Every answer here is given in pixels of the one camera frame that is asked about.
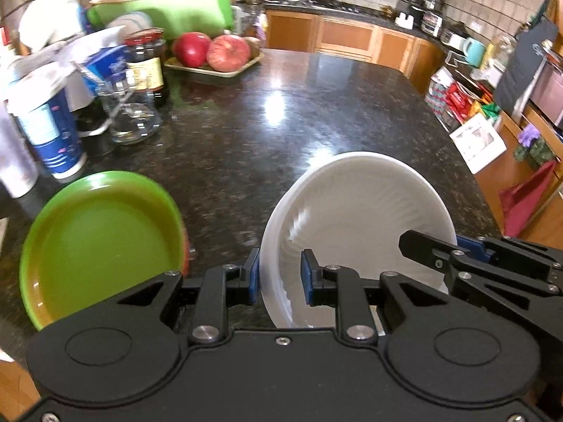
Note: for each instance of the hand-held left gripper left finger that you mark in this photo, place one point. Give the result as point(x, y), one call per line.
point(251, 277)

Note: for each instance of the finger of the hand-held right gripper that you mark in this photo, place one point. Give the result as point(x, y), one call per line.
point(473, 246)
point(426, 250)

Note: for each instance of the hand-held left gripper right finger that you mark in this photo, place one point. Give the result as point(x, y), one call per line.
point(308, 279)

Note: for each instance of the orange plastic plate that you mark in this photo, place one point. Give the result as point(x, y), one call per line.
point(187, 250)

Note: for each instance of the white ribbed plastic bowl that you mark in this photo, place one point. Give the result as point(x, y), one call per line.
point(352, 211)

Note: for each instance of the green plastic plate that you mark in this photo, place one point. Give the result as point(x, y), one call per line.
point(101, 237)

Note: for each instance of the red cloth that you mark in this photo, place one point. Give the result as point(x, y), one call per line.
point(525, 202)

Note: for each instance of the purple rubber gloves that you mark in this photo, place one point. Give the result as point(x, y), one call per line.
point(532, 145)

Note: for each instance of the pile of red snack packets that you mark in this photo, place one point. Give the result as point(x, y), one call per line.
point(457, 101)

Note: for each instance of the silver metal appliance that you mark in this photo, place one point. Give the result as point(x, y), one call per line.
point(550, 92)

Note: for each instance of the black apron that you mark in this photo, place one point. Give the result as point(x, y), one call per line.
point(525, 66)

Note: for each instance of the clear glass cup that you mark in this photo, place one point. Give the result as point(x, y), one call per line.
point(132, 127)

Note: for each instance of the mint green kettle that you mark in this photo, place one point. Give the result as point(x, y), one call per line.
point(474, 52)

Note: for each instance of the clear plastic jar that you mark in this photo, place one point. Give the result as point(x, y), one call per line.
point(501, 50)

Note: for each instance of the white rice cooker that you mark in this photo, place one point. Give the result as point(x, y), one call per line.
point(455, 37)

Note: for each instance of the fruit tray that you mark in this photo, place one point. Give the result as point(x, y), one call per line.
point(198, 72)

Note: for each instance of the wooden base cabinets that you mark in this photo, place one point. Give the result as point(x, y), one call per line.
point(352, 39)

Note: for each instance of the red apple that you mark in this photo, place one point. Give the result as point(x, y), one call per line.
point(228, 52)
point(191, 48)

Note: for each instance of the brown kiwi fruit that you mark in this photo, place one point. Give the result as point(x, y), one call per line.
point(253, 47)

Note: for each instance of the white knife holder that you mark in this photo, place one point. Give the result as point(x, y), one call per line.
point(403, 20)

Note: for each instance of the dark sauce jar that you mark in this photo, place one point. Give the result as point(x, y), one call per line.
point(143, 70)

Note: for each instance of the blue paper cup with lid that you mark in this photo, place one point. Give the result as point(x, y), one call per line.
point(52, 140)

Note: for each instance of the black coffee machine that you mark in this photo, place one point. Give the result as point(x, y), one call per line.
point(411, 9)

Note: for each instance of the gas stove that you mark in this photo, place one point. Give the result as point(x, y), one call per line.
point(347, 6)

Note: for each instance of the blue tissue pack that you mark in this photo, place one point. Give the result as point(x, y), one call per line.
point(107, 63)

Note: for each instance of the purple water bottle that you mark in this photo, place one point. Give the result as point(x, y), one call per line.
point(17, 162)

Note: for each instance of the clear plastic bag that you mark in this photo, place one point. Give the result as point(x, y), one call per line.
point(74, 44)

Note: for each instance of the white plastic bag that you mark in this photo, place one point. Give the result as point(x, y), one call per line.
point(44, 22)

